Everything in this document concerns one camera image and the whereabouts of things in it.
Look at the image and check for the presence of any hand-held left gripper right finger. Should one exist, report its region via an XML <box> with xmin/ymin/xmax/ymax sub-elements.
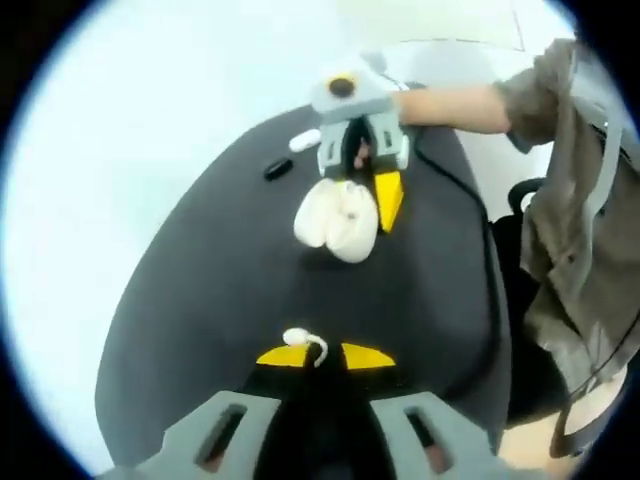
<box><xmin>342</xmin><ymin>341</ymin><xmax>546</xmax><ymax>480</ymax></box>

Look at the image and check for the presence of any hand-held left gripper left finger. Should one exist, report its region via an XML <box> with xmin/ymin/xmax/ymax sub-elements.
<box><xmin>97</xmin><ymin>342</ymin><xmax>312</xmax><ymax>480</ymax></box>

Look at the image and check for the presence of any white rounded charging case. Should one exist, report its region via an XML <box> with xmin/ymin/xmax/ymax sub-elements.
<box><xmin>288</xmin><ymin>129</ymin><xmax>321</xmax><ymax>152</ymax></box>

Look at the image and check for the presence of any black charging case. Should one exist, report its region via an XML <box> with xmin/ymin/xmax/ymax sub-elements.
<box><xmin>263</xmin><ymin>156</ymin><xmax>294</xmax><ymax>181</ymax></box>

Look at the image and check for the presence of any white oval charging case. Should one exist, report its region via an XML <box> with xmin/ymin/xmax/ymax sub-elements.
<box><xmin>293</xmin><ymin>178</ymin><xmax>379</xmax><ymax>264</ymax></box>

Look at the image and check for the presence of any white ear-clip earphone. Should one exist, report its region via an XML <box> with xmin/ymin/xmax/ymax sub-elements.
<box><xmin>282</xmin><ymin>325</ymin><xmax>330</xmax><ymax>370</ymax></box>

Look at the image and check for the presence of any person's right hand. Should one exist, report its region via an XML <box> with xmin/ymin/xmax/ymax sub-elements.
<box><xmin>351</xmin><ymin>134</ymin><xmax>372</xmax><ymax>170</ymax></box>

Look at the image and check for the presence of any black office chair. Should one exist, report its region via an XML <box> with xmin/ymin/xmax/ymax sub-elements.
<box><xmin>492</xmin><ymin>175</ymin><xmax>571</xmax><ymax>431</ymax></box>

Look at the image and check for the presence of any grey chest harness device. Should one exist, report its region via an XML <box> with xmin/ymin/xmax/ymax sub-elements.
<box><xmin>549</xmin><ymin>44</ymin><xmax>631</xmax><ymax>459</ymax></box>

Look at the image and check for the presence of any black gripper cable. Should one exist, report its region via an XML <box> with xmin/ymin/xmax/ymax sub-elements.
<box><xmin>384</xmin><ymin>72</ymin><xmax>504</xmax><ymax>361</ymax></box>

